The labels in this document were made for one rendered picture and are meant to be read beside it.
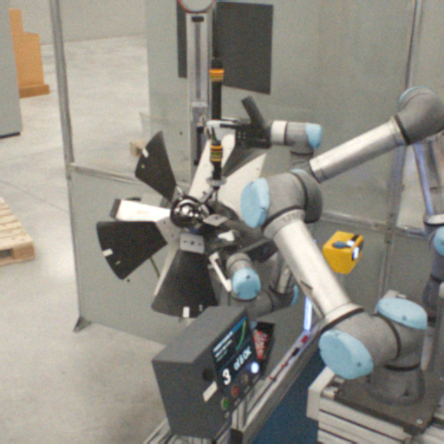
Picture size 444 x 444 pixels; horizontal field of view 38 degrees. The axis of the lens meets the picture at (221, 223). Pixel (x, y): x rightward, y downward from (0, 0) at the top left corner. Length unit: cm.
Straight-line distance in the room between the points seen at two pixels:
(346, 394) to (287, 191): 52
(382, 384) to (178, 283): 82
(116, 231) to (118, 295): 134
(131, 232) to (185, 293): 31
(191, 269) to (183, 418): 81
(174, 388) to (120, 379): 204
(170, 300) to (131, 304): 147
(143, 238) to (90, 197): 122
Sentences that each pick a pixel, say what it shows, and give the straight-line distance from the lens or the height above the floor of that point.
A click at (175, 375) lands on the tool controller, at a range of 141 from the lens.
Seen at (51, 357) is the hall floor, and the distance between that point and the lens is 369.
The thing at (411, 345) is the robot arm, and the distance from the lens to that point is 158.
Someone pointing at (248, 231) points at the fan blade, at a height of 119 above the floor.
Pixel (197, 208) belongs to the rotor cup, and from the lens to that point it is 217.
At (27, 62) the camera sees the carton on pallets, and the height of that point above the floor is 49.
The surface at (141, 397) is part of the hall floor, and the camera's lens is 333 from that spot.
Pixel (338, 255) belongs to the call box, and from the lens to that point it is 231.
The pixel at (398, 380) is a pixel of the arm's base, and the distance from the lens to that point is 163.
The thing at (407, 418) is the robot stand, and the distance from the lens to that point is 163.
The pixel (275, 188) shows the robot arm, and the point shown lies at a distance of 159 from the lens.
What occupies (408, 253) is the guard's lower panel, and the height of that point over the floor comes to 88.
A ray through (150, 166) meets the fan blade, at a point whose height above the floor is 130.
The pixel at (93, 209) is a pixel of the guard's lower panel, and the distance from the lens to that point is 350.
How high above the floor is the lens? 204
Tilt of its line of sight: 23 degrees down
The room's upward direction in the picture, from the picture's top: straight up
